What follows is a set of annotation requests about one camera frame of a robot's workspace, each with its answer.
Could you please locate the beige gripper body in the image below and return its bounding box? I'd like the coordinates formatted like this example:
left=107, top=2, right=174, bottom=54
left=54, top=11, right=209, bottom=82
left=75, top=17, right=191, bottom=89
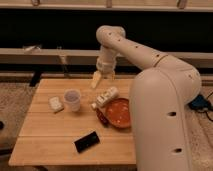
left=96, top=57, right=115, bottom=75

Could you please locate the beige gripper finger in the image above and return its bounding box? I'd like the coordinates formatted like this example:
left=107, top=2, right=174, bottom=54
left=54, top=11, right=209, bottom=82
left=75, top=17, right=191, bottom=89
left=91, top=71, right=102, bottom=89
left=108, top=72, right=115, bottom=81

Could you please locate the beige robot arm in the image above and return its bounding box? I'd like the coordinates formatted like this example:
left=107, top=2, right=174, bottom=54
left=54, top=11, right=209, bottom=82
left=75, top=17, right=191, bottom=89
left=96, top=25, right=201, bottom=171

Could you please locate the white bottle lying down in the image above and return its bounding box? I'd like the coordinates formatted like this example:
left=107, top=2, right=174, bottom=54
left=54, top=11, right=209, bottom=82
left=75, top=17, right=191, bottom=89
left=91, top=87, right=119, bottom=109

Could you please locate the translucent plastic cup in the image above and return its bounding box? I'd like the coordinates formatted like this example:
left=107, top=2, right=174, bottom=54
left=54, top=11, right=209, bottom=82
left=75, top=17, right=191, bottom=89
left=64, top=89, right=81, bottom=112

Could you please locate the orange bowl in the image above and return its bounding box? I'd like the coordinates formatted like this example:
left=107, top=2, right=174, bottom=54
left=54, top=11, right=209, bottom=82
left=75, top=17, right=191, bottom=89
left=105, top=98, right=131, bottom=128

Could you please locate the dark red utensil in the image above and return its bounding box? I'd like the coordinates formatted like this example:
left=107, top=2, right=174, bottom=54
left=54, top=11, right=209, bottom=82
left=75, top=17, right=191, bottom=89
left=96, top=109, right=108, bottom=126

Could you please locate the small white box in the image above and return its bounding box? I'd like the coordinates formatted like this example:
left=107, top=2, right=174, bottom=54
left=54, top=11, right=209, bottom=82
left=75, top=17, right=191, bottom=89
left=49, top=97, right=64, bottom=113

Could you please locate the wooden table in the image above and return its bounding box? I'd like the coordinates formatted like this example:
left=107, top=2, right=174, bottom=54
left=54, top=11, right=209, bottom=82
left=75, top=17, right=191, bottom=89
left=9, top=79, right=135, bottom=166

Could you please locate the black rectangular device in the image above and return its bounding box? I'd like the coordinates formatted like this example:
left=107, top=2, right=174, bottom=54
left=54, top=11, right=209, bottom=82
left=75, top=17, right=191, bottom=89
left=74, top=131, right=100, bottom=153

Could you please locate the blue object on floor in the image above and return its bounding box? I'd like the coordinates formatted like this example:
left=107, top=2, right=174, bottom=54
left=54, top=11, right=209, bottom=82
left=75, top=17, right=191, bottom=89
left=189, top=94, right=211, bottom=110

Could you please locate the long wooden bench rail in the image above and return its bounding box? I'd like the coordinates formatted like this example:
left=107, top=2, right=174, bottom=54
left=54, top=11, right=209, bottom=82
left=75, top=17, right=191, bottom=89
left=0, top=48, right=213, bottom=68

